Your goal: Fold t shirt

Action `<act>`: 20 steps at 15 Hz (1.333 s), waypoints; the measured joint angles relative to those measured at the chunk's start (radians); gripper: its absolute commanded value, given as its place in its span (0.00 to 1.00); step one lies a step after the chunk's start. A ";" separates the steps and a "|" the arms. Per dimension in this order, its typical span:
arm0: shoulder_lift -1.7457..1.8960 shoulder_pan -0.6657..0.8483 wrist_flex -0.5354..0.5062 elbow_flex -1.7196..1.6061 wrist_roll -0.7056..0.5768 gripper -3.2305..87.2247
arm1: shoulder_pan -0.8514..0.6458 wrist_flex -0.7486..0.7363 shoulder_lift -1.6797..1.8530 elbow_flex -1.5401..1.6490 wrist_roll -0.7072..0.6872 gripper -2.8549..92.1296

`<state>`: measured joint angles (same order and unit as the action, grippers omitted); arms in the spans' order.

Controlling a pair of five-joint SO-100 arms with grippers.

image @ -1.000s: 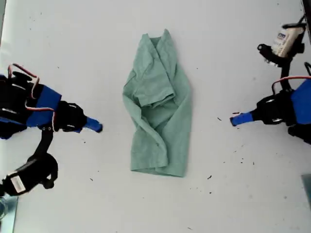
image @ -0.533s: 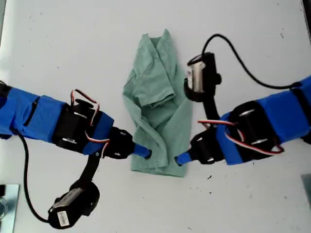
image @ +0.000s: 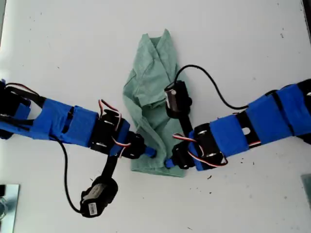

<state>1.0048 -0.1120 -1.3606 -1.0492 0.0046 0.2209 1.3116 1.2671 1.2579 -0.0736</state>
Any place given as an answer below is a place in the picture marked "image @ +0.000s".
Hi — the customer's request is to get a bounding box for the green t-shirt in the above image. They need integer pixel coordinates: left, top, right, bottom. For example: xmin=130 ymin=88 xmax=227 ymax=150
xmin=122 ymin=28 xmax=193 ymax=178

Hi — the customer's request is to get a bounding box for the red white servo wire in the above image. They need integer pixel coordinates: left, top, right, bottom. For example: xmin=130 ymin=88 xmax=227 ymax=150
xmin=98 ymin=99 xmax=132 ymax=158
xmin=172 ymin=132 xmax=262 ymax=168

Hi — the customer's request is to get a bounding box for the black camera box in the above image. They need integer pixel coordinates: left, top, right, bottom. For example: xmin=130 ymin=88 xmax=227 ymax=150
xmin=164 ymin=80 xmax=193 ymax=119
xmin=80 ymin=175 xmax=119 ymax=218

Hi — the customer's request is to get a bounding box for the black camera cable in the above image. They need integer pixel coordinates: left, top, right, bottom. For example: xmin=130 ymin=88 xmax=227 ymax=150
xmin=174 ymin=64 xmax=249 ymax=110
xmin=52 ymin=135 xmax=83 ymax=215

